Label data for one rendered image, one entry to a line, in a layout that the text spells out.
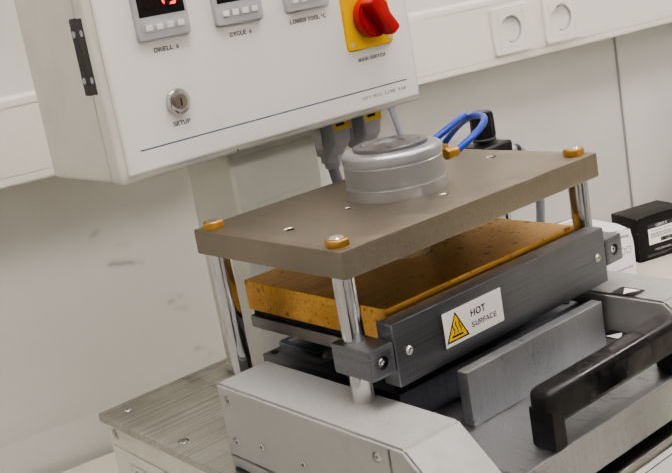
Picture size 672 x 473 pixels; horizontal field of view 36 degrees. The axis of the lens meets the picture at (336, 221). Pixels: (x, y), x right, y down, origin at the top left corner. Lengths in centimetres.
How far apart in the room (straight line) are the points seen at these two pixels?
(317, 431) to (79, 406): 69
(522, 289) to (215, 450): 28
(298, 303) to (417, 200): 12
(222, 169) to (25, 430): 55
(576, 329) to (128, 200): 70
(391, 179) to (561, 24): 90
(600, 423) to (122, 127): 41
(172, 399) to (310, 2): 38
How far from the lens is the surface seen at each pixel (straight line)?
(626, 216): 158
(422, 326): 69
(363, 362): 67
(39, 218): 129
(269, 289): 80
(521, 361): 74
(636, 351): 72
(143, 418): 95
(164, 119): 83
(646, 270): 155
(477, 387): 71
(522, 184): 77
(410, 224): 70
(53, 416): 134
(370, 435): 66
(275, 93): 89
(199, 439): 88
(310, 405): 72
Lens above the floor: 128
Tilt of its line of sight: 13 degrees down
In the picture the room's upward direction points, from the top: 10 degrees counter-clockwise
